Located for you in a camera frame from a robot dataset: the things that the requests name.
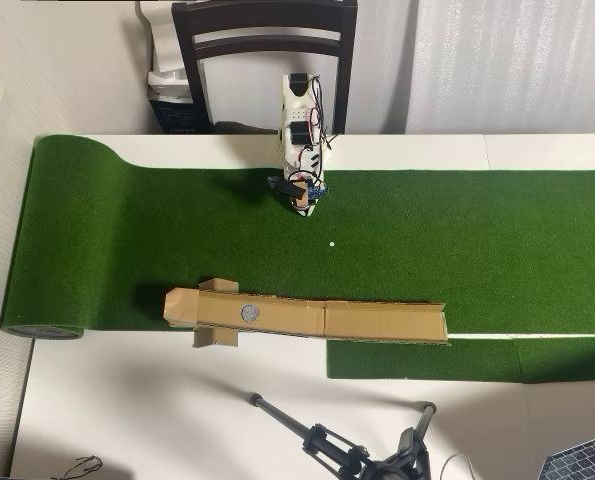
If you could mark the dark blue printed box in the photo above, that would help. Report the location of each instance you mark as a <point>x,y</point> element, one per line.
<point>174,117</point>

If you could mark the white plastic appliance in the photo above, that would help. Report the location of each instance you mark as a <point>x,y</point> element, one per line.
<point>164,45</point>

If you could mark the round gray felt mark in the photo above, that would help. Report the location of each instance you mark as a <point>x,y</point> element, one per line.
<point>250,313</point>

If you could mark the dark wooden chair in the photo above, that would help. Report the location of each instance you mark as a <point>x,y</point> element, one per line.
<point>267,17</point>

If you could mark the cardboard cross support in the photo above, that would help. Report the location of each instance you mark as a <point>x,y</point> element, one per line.
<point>216,337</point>

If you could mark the blue wrist camera board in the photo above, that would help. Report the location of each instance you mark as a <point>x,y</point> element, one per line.
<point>316,191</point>

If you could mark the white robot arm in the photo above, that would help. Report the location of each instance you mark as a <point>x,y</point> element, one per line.
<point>293,107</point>

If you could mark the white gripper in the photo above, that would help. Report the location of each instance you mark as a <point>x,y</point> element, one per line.
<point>303,208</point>

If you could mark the long green putting mat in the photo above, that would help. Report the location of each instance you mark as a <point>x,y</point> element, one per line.
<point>427,225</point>

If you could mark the black camera tripod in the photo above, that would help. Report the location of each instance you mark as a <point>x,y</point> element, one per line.
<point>327,442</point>

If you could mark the white curtain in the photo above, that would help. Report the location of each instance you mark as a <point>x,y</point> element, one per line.
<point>502,65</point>

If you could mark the brown cardboard ramp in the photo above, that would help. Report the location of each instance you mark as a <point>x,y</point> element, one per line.
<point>367,320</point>

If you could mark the silver laptop keyboard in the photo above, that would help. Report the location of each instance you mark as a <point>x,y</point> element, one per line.
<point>582,460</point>

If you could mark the tangled black thread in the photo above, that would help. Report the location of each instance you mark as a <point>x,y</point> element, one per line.
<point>93,458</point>

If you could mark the green turf piece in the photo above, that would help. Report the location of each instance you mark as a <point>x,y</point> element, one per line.
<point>417,360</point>

